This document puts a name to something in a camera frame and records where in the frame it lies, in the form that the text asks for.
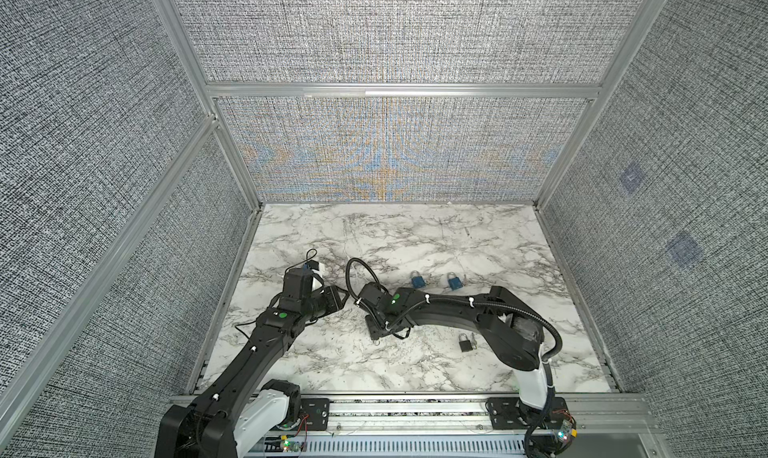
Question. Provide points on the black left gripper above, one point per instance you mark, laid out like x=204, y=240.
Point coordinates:
x=333, y=297

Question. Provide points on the blue padlock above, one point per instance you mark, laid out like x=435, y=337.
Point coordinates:
x=417, y=280
x=454, y=281

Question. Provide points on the black padlock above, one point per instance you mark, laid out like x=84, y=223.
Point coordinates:
x=467, y=342

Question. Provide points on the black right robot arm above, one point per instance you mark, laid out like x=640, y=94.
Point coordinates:
x=517, y=335

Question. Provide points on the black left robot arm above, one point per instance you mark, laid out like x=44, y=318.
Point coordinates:
x=233, y=414

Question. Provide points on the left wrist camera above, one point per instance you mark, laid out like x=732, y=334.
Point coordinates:
x=316, y=268

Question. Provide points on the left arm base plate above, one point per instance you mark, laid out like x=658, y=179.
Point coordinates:
x=313, y=415

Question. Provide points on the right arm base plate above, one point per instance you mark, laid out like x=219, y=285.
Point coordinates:
x=508, y=413

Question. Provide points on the aluminium front rail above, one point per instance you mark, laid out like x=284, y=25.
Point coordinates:
x=458, y=425

